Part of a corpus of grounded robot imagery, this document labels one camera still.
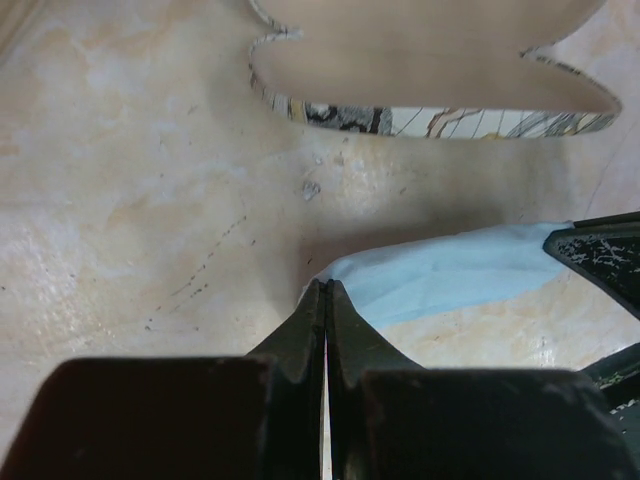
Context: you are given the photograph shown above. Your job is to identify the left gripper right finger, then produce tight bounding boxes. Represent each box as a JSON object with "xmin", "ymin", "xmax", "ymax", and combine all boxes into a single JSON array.
[{"xmin": 326, "ymin": 281, "xmax": 638, "ymax": 479}]

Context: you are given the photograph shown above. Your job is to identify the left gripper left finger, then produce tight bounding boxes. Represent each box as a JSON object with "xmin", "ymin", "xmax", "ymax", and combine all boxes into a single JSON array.
[{"xmin": 1, "ymin": 282, "xmax": 326, "ymax": 479}]

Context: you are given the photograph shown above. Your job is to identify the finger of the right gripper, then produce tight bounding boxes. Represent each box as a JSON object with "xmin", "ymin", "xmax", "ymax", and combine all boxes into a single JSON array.
[{"xmin": 543, "ymin": 212, "xmax": 640, "ymax": 317}]

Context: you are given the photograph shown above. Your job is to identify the grey patterned glasses case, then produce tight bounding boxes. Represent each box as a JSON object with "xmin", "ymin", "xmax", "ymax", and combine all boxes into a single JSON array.
[{"xmin": 249, "ymin": 1, "xmax": 622, "ymax": 139}]

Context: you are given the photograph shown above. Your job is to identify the narrow blue cleaning cloth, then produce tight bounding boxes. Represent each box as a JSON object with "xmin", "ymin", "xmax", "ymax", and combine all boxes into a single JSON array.
[{"xmin": 315, "ymin": 222, "xmax": 574, "ymax": 329}]

